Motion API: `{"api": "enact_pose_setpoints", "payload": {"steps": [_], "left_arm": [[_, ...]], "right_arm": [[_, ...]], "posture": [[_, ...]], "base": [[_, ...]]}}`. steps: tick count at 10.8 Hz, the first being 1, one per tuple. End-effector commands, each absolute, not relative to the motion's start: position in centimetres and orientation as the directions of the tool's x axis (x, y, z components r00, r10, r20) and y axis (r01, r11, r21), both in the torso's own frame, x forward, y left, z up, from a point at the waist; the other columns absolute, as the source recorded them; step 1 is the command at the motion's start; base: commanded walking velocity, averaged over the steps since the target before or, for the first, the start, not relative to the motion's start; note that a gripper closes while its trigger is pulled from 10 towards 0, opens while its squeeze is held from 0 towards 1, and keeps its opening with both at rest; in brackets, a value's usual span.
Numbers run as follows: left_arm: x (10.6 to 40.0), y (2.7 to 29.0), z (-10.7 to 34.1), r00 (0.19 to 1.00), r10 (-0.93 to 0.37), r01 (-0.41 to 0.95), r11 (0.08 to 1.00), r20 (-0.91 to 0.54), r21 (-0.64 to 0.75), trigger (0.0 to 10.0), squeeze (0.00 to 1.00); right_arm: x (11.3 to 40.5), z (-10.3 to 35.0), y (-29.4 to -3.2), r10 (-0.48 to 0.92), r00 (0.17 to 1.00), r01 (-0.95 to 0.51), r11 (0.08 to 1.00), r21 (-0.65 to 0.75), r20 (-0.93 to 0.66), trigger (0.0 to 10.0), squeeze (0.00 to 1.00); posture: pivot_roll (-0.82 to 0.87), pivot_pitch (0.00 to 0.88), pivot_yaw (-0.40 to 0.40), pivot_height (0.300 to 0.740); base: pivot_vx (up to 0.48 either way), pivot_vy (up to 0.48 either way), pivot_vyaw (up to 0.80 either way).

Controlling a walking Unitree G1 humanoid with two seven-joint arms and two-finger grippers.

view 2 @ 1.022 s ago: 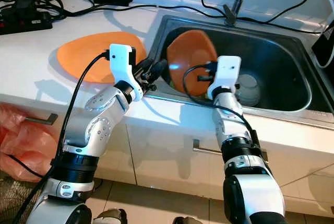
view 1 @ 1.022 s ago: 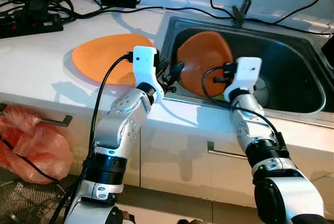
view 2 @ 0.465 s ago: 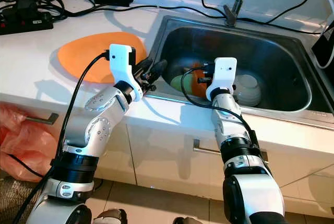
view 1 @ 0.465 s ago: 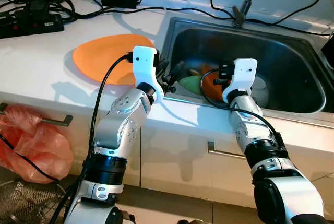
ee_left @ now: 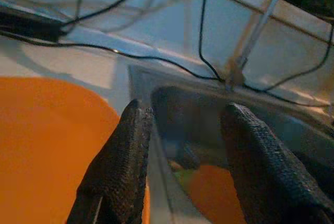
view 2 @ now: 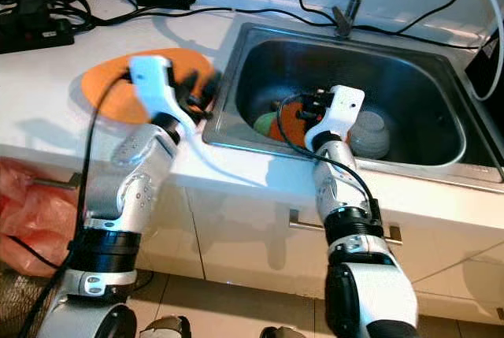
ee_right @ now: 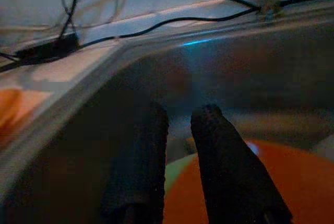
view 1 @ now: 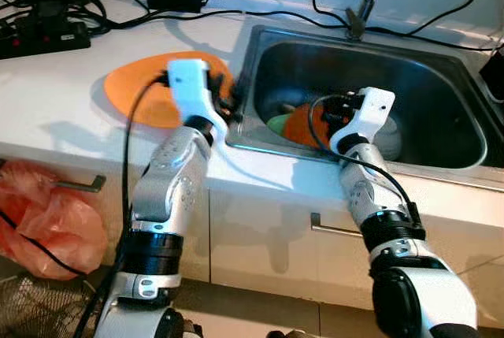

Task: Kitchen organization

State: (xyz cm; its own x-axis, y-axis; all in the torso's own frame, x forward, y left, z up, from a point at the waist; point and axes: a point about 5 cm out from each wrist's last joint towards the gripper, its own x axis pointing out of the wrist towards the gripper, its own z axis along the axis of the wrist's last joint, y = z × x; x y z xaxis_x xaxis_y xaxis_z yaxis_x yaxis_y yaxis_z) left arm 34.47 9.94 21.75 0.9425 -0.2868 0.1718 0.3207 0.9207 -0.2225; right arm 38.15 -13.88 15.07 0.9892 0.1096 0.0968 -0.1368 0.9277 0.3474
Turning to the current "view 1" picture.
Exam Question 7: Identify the orange plastic bowl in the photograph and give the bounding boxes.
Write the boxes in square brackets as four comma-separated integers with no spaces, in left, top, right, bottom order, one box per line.
[282,102,347,150]

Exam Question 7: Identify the orange plastic plate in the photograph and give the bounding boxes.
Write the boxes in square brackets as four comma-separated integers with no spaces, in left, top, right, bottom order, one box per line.
[104,50,233,128]

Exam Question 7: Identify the green plate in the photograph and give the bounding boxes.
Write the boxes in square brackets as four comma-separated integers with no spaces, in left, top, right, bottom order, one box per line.
[266,113,292,136]

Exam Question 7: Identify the grey ribbed bowl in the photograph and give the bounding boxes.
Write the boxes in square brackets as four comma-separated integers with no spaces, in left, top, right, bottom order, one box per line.
[374,116,404,162]

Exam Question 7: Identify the stainless steel sink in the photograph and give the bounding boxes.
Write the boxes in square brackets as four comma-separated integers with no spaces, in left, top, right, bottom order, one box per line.
[228,24,504,169]

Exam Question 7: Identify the white cabinet door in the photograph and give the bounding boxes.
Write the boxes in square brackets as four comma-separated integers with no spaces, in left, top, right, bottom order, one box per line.
[209,188,504,311]
[0,161,213,284]

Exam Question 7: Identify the black rectangular device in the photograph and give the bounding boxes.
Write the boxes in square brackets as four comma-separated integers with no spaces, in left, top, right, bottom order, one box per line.
[482,48,504,101]

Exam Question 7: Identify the black power strip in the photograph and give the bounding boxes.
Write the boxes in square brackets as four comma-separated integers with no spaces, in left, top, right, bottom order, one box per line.
[0,19,91,59]

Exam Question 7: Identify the red plastic bag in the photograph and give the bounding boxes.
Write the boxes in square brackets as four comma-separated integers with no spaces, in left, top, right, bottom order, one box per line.
[0,161,109,280]

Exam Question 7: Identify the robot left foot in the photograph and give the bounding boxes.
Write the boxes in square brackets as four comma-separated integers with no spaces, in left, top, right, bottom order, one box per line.
[169,314,202,338]

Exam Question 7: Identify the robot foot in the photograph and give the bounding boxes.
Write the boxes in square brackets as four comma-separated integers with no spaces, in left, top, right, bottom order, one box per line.
[169,314,202,338]
[268,329,312,338]

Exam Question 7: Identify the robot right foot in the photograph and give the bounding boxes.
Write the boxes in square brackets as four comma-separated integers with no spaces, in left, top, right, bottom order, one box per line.
[268,329,312,338]

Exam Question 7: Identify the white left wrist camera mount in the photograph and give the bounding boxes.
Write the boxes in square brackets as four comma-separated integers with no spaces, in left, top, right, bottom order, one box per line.
[168,58,229,126]

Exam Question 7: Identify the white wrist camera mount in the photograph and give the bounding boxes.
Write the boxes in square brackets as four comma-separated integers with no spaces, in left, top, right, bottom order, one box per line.
[329,87,396,154]
[168,58,229,126]

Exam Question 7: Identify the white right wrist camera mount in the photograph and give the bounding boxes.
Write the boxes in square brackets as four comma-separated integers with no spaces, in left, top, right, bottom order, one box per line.
[329,87,396,154]

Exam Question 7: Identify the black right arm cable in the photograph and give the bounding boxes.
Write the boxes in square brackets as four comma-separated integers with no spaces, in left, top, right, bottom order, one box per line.
[307,95,418,225]

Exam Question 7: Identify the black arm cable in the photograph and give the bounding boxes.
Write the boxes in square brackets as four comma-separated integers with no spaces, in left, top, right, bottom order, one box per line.
[75,74,172,338]
[307,95,418,225]

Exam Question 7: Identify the long black counter cable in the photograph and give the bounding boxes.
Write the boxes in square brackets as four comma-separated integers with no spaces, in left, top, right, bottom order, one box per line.
[98,7,493,55]

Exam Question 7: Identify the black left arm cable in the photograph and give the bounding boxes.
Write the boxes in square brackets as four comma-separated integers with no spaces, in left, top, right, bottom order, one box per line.
[75,74,172,338]

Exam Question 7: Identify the metal wire mesh basket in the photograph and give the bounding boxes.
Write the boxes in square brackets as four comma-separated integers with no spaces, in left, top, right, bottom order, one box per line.
[0,275,99,338]

